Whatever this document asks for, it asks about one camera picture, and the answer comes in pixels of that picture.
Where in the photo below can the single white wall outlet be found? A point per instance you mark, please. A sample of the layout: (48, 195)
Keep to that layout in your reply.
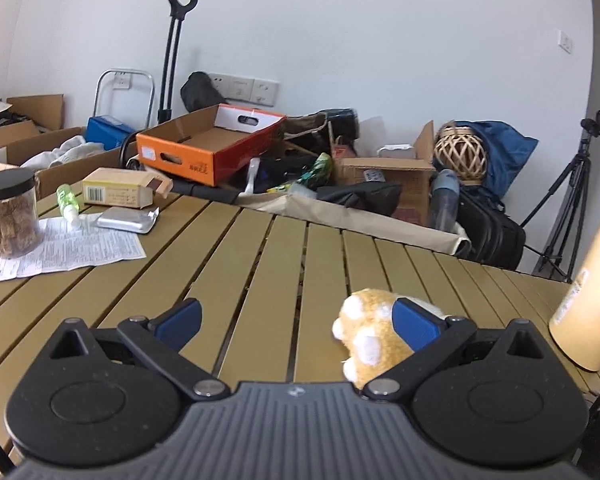
(565, 41)

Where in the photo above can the cream thermos jug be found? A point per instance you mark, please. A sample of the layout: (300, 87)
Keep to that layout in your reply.
(590, 310)

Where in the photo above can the grey blue water bottle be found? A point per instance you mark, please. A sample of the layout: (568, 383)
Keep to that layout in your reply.
(442, 205)

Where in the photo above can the silver foil pouch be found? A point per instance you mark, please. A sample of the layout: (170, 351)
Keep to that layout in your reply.
(125, 220)

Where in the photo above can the yellow white plush toy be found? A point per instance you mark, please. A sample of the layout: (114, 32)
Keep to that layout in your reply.
(367, 325)

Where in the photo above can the black cylinder case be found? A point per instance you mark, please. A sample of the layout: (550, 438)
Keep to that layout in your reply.
(342, 122)

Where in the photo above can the printed paper sheet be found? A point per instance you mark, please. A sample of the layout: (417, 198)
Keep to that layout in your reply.
(80, 252)

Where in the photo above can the brown cardboard box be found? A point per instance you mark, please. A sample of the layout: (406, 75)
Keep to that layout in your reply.
(395, 175)

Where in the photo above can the white wall outlet strip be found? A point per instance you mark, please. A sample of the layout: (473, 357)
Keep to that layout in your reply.
(250, 89)

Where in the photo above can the yellow carton box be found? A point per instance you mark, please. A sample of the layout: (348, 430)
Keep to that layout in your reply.
(120, 189)

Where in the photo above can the tan folding slat table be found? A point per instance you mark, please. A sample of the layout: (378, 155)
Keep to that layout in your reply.
(260, 285)

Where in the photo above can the silver folding cart frame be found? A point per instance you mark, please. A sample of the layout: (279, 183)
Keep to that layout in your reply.
(125, 74)

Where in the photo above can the beige wagon canvas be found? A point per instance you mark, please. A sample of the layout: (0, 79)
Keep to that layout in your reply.
(330, 220)

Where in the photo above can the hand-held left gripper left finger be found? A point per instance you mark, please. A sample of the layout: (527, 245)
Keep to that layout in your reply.
(182, 322)

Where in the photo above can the clear jar black lid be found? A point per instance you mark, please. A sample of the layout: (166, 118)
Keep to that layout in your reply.
(11, 220)

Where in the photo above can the blue plastic box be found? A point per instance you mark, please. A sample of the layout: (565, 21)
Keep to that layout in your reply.
(107, 132)

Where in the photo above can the black camera tripod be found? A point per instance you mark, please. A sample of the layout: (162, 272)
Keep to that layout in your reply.
(575, 180)

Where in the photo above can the blue fabric bag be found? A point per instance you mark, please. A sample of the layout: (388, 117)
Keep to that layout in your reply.
(510, 152)

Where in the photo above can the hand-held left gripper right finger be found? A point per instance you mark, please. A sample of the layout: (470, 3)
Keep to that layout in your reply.
(415, 330)

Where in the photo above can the black soft bag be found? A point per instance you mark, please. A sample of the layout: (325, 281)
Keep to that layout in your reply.
(200, 92)

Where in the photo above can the orange cardboard tray box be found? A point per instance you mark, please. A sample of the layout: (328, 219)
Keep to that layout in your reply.
(205, 152)

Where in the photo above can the black fabric pouch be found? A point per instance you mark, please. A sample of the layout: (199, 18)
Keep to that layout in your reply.
(360, 199)

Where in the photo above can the wicker ball lamp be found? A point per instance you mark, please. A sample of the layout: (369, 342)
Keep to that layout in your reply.
(461, 152)

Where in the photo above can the small green bottle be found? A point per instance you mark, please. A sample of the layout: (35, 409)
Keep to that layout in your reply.
(67, 202)

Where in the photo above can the green snack packet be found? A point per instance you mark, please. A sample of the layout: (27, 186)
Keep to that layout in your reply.
(316, 170)

